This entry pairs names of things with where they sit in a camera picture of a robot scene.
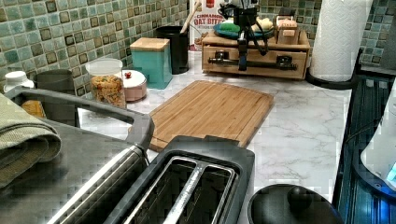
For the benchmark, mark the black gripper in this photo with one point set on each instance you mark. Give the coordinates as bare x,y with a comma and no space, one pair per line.
242,13

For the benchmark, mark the wooden drawer with black handle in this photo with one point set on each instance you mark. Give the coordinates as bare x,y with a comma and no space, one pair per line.
275,63

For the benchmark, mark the wooden drawer cabinet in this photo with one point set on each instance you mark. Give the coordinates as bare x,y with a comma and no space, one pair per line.
214,40

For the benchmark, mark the teal plate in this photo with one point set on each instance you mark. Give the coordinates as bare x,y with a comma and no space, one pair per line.
229,30

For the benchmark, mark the cinnamon oat bites cereal box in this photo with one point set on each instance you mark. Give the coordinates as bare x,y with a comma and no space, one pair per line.
203,20

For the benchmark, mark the small wooden box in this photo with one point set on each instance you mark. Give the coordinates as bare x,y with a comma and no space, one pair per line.
287,31

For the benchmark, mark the wooden spoon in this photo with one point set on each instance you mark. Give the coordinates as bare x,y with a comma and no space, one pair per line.
197,4

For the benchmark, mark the black utensil holder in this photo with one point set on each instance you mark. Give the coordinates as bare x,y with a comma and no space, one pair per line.
178,47

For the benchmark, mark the bamboo cutting board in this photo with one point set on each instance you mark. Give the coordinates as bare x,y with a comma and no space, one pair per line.
207,108

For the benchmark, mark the teal canister with wooden lid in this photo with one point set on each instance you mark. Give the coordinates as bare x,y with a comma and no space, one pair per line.
151,56

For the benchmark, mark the paper towel roll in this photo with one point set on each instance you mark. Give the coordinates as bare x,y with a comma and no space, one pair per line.
340,29

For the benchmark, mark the black paper towel holder base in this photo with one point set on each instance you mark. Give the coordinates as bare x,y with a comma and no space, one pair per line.
337,85

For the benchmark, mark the pink jar with white lid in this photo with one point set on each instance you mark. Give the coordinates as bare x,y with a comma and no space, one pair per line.
135,85

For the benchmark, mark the glass jar with pasta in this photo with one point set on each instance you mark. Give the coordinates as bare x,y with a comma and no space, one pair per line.
106,81

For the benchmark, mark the black toaster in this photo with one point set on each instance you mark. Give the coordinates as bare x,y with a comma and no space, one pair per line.
192,181

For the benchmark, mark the black pot lid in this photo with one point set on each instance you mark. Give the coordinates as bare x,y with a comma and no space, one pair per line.
290,204

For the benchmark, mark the white kettle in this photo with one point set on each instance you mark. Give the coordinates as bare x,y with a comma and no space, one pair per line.
379,157

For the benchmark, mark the dark grey mug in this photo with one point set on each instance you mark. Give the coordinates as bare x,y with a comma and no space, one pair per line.
60,80

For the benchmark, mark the grey dish rack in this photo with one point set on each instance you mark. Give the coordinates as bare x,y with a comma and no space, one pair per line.
142,124

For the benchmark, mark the black stovetop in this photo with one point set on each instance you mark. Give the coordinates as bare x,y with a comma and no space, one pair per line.
359,196

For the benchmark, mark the white lidded jar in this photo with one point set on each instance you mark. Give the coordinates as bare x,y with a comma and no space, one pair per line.
17,79

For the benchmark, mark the green folded towel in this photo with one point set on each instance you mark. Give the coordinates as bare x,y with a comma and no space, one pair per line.
24,141

